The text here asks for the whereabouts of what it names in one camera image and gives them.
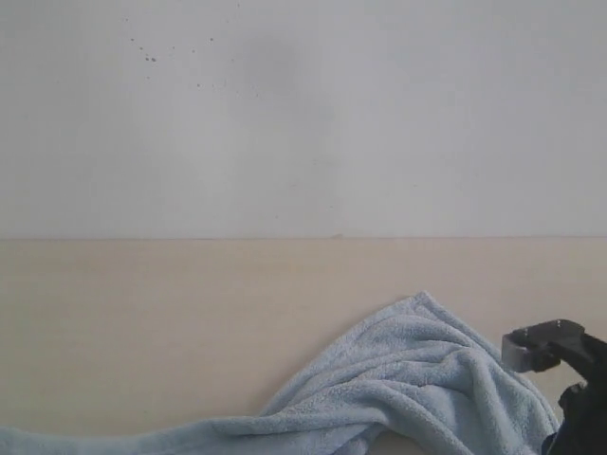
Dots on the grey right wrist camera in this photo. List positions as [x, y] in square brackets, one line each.
[528, 349]

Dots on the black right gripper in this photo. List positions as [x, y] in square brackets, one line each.
[583, 430]

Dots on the light blue fluffy towel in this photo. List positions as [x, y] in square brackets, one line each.
[412, 368]

